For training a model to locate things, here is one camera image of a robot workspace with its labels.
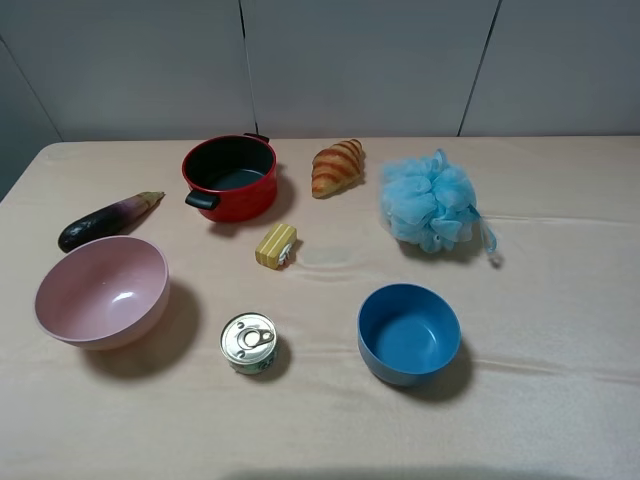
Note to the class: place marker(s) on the blue mesh bath sponge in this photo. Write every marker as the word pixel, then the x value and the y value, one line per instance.
pixel 430 202

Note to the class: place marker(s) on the toy croissant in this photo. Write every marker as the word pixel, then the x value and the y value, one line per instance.
pixel 337 168

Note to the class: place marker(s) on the silver tin can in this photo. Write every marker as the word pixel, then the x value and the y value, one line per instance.
pixel 249 343

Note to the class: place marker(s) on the blue bowl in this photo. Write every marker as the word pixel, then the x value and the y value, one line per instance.
pixel 406 334

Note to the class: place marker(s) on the purple toy eggplant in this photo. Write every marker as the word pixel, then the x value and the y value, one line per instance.
pixel 108 221

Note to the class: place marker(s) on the pink bowl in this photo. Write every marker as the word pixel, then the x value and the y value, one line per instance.
pixel 105 294

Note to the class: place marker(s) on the red pot with black handles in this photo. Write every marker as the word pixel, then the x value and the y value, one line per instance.
pixel 232 178

